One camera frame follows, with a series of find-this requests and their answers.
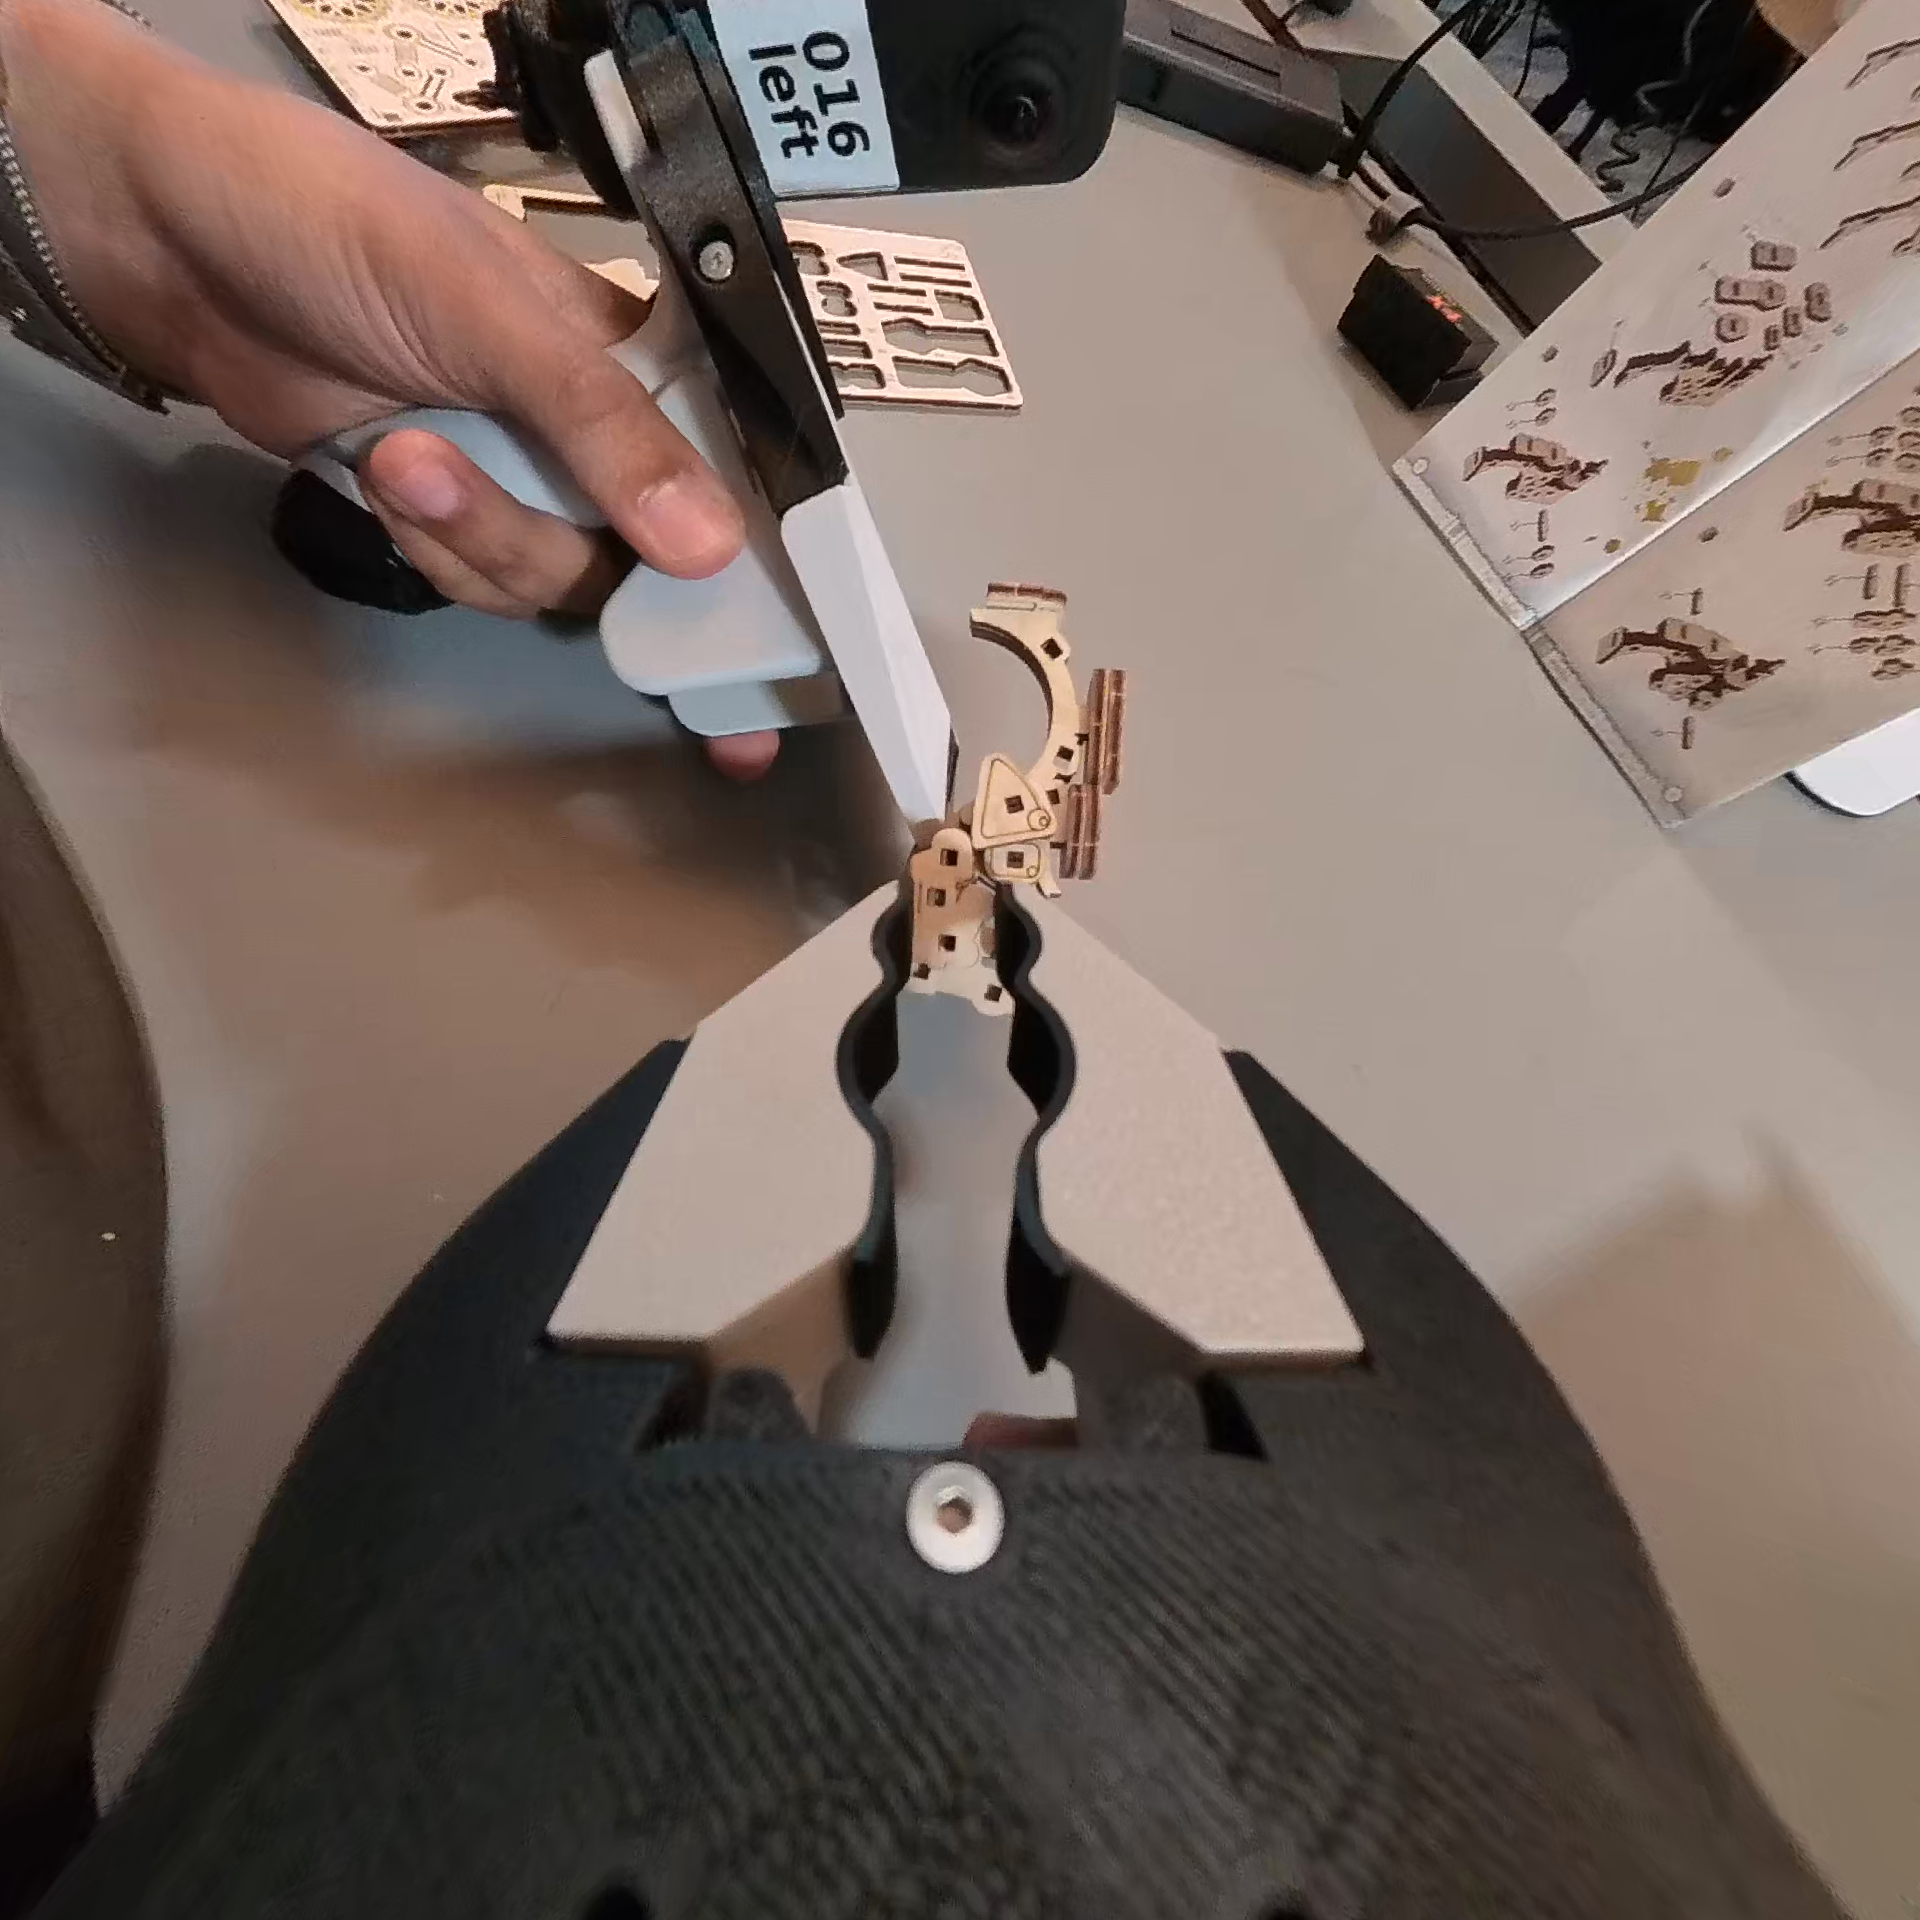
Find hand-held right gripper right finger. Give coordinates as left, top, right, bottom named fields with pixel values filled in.
left=990, top=890, right=1369, bottom=1375

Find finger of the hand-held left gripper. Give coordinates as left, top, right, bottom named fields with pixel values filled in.
left=785, top=478, right=964, bottom=837

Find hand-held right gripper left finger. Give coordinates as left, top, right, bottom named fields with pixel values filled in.
left=544, top=877, right=922, bottom=1364

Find wooden puzzle model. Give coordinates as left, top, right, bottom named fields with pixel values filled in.
left=968, top=583, right=1130, bottom=903

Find small light wooden puzzle piece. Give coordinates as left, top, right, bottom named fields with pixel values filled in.
left=908, top=828, right=1011, bottom=1020

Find grey desk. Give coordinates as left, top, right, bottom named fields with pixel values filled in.
left=0, top=0, right=1920, bottom=1772

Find person's left hand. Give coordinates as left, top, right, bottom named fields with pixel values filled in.
left=89, top=0, right=785, bottom=784

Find wooden part sheet with cutouts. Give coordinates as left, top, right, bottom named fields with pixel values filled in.
left=483, top=182, right=1025, bottom=415

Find stacked wooden part sheets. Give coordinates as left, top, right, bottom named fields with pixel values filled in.
left=268, top=0, right=520, bottom=140

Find black power adapter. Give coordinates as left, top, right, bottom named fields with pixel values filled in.
left=1117, top=0, right=1353, bottom=176

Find small black display device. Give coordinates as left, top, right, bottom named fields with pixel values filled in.
left=1334, top=252, right=1502, bottom=408

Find person's olive clothing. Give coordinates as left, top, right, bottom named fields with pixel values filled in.
left=0, top=736, right=170, bottom=1817

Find silver metal wristband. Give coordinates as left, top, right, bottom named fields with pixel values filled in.
left=0, top=0, right=170, bottom=415

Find white stand base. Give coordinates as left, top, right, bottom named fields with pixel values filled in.
left=1782, top=732, right=1920, bottom=820

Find illustrated instruction booklet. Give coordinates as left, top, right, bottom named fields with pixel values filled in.
left=1392, top=0, right=1920, bottom=830

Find black cable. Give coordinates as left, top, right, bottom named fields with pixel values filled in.
left=1341, top=0, right=1729, bottom=245

